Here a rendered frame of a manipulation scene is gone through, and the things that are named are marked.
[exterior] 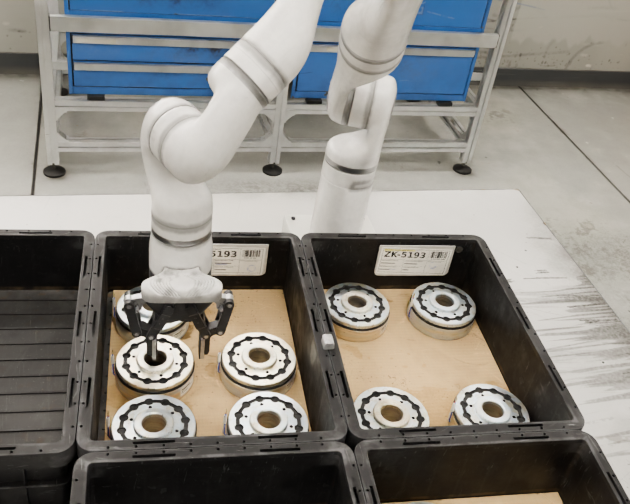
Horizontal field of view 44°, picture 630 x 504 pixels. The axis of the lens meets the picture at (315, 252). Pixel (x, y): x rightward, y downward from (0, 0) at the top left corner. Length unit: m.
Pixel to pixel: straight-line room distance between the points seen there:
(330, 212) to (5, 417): 0.62
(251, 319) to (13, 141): 2.23
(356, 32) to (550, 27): 3.34
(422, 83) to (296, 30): 2.30
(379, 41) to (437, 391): 0.49
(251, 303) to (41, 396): 0.34
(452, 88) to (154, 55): 1.16
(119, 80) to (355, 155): 1.72
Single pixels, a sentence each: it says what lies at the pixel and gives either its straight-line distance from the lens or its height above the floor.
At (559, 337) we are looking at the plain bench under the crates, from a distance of 1.51.
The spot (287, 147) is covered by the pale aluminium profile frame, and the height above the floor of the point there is 0.12.
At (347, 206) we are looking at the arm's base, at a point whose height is 0.89.
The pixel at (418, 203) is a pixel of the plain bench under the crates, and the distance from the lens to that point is 1.76.
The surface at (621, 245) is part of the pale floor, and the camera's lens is 3.25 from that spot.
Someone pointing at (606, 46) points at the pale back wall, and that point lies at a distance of 4.55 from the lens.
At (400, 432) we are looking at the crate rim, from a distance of 0.93.
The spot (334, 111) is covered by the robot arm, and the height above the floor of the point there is 1.07.
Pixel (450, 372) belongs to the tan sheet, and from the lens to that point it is 1.16.
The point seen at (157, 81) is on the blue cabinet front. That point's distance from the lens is 2.91.
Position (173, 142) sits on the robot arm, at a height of 1.21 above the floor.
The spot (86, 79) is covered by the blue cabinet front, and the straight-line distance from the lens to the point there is 2.90.
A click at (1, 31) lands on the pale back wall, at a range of 3.78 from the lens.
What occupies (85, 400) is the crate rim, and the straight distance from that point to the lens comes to 0.93.
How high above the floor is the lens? 1.62
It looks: 36 degrees down
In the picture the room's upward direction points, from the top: 9 degrees clockwise
